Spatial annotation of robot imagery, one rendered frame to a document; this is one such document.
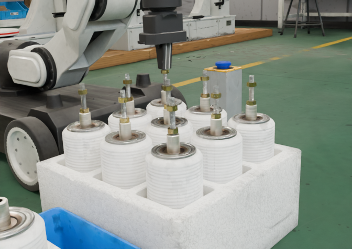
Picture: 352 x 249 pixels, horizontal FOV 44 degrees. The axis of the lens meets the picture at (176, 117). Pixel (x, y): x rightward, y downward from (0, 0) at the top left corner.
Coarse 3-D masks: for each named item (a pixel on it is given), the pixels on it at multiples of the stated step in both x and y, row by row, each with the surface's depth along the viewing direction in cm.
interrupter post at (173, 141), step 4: (168, 136) 71; (172, 136) 71; (176, 136) 71; (168, 140) 72; (172, 140) 71; (176, 140) 71; (168, 144) 72; (172, 144) 71; (176, 144) 71; (168, 148) 72; (172, 148) 72; (176, 148) 72; (168, 152) 72; (172, 152) 72; (176, 152) 72
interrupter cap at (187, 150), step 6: (162, 144) 75; (180, 144) 75; (186, 144) 75; (156, 150) 73; (162, 150) 73; (180, 150) 73; (186, 150) 72; (192, 150) 72; (156, 156) 70; (162, 156) 70; (168, 156) 69; (174, 156) 69; (180, 156) 69; (186, 156) 70
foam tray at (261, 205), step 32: (64, 160) 92; (288, 160) 88; (64, 192) 84; (96, 192) 77; (128, 192) 75; (224, 192) 74; (256, 192) 80; (288, 192) 90; (96, 224) 79; (128, 224) 73; (160, 224) 67; (192, 224) 67; (224, 224) 74; (256, 224) 82; (288, 224) 93
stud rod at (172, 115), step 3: (171, 99) 70; (171, 102) 70; (174, 102) 70; (171, 105) 70; (174, 105) 71; (171, 111) 71; (174, 111) 71; (171, 114) 71; (174, 114) 71; (171, 117) 71; (174, 117) 71; (171, 120) 71; (174, 120) 71; (171, 123) 71; (174, 123) 71; (171, 126) 71; (174, 126) 71
